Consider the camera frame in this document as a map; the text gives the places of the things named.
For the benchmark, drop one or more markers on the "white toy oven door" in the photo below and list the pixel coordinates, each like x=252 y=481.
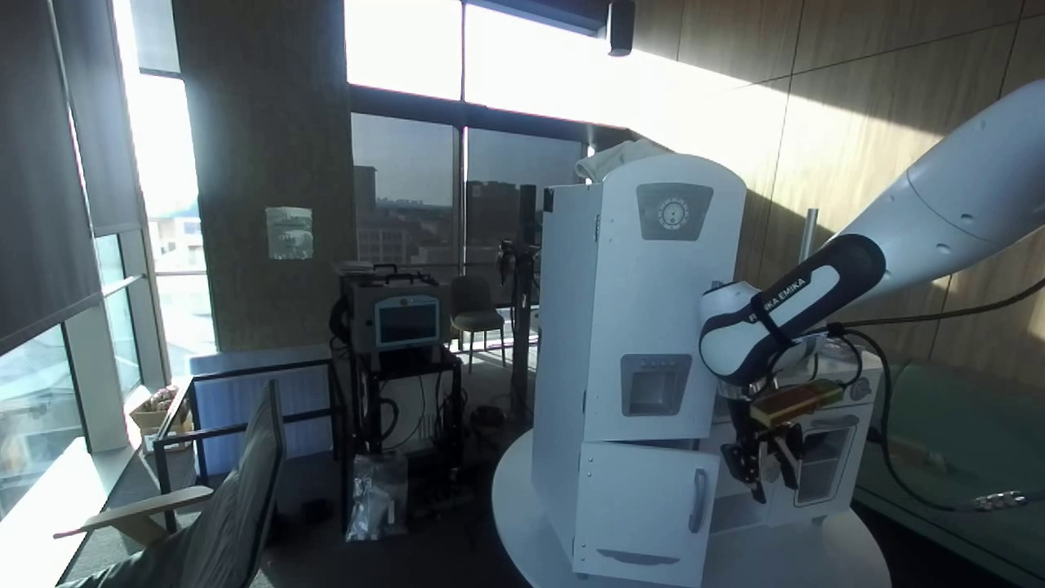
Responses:
x=828 y=461

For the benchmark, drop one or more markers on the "grey device with screen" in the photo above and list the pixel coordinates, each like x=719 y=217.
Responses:
x=397 y=315

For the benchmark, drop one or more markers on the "black ceiling-mounted device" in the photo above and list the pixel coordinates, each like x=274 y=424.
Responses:
x=622 y=27

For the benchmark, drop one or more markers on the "round white platform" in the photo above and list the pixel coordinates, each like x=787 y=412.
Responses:
x=785 y=556

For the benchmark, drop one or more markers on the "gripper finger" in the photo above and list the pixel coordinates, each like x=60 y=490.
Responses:
x=787 y=458
x=751 y=474

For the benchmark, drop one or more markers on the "green sofa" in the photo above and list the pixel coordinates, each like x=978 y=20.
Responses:
x=957 y=458

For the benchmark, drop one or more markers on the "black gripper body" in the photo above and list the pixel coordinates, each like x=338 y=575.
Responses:
x=751 y=430

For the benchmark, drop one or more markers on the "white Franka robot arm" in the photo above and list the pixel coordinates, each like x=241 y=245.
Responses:
x=957 y=206

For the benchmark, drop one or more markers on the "short white fridge cabinet door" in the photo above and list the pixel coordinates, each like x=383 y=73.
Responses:
x=642 y=510

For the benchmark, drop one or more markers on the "grey wall poster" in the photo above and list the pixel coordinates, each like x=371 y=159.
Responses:
x=289 y=232

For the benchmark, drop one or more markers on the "black metal rail frame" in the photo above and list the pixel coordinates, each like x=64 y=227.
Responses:
x=263 y=363

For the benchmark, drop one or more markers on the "clear plastic bag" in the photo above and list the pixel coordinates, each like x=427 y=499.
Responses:
x=374 y=499

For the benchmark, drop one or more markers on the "dark roller window blind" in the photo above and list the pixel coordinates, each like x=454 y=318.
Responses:
x=44 y=165
x=110 y=110

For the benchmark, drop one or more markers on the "tall white fridge cabinet door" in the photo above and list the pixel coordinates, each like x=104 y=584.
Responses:
x=663 y=303

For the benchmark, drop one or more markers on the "wrist camera with yellow mount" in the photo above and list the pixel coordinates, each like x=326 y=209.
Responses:
x=794 y=401

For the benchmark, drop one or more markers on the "white toy kitchen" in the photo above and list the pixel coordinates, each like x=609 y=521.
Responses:
x=560 y=326

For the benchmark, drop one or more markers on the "black equipment cart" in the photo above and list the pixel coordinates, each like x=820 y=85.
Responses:
x=361 y=424

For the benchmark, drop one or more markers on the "wooden folding deck chair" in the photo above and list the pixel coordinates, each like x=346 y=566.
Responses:
x=223 y=510

